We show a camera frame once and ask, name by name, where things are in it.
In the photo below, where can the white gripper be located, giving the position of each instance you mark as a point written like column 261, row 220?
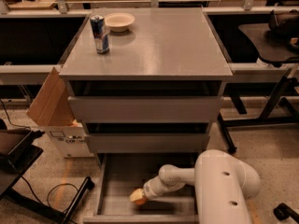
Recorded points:
column 149, row 190

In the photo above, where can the orange fruit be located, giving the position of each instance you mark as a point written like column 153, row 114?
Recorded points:
column 141, row 201

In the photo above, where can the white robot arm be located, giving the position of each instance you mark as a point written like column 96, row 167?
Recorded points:
column 222, row 185

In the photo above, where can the grey open bottom drawer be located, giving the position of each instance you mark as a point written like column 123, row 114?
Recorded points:
column 121, row 174

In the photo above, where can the grey middle drawer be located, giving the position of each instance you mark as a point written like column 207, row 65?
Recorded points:
column 146, row 143

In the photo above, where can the grey top drawer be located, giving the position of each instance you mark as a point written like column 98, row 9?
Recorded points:
column 145, row 109

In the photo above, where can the grey drawer cabinet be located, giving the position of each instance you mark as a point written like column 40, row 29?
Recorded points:
column 167, row 52

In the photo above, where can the cardboard box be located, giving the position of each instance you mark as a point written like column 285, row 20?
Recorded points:
column 51, row 112

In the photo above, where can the blue energy drink can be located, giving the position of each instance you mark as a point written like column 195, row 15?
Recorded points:
column 99, row 33

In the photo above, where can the white bowl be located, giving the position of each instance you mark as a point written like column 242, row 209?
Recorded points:
column 119, row 22

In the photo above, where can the black office chair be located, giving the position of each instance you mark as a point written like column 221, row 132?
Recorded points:
column 276, row 41

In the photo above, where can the black stand with cable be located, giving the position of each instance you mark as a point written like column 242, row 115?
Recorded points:
column 53, row 179

